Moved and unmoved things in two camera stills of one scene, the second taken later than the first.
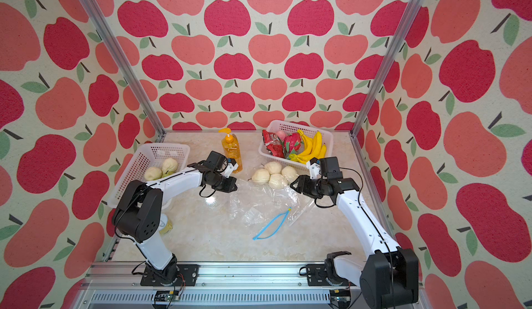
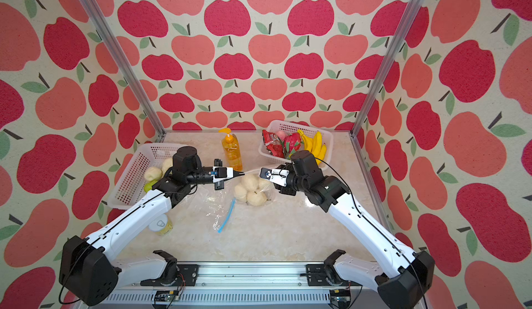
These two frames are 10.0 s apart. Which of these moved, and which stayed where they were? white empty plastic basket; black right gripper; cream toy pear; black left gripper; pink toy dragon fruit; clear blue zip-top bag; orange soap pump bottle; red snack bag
Moved: black left gripper; black right gripper; clear blue zip-top bag
Stayed: orange soap pump bottle; cream toy pear; red snack bag; white empty plastic basket; pink toy dragon fruit
